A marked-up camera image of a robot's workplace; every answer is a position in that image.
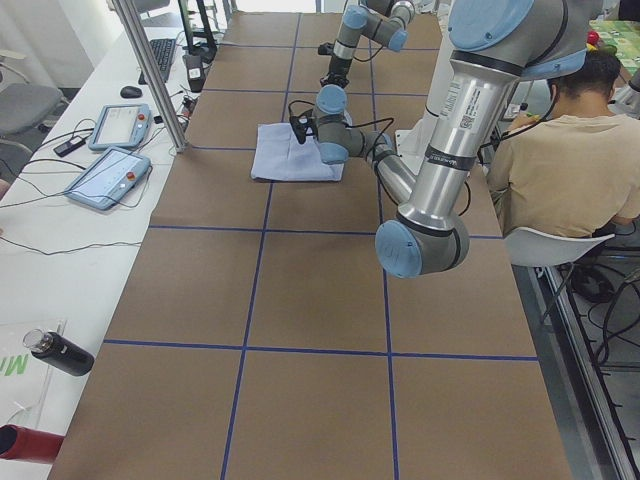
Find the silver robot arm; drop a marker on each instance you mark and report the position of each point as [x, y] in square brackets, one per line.
[384, 22]
[496, 44]

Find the far blue teach pendant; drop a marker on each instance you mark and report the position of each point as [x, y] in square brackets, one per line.
[123, 126]

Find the aluminium frame post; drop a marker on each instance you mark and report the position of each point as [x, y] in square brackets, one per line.
[136, 34]

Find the white chair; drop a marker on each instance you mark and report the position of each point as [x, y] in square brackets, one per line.
[528, 247]

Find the person in beige shirt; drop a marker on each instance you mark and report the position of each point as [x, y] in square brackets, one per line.
[577, 172]

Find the brown paper table cover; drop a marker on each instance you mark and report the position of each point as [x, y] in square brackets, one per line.
[257, 336]

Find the white camera mast post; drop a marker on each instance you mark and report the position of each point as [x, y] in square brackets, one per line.
[412, 144]

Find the light blue striped shirt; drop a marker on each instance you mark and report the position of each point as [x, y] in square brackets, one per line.
[280, 157]

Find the black keyboard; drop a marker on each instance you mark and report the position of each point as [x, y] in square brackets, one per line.
[164, 51]

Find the black water bottle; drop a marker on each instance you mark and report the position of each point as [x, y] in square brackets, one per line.
[57, 351]

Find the grey office chair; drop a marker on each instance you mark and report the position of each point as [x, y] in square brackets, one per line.
[25, 105]

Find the blue teach pendant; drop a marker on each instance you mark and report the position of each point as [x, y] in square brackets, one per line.
[123, 126]
[108, 179]

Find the black computer mouse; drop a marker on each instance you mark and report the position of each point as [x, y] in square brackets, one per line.
[131, 92]

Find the near blue teach pendant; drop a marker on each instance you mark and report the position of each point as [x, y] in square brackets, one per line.
[108, 179]

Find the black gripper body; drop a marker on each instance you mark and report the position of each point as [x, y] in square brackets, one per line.
[311, 131]
[339, 66]

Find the red cylinder bottle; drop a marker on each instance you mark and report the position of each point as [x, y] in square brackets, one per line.
[29, 445]

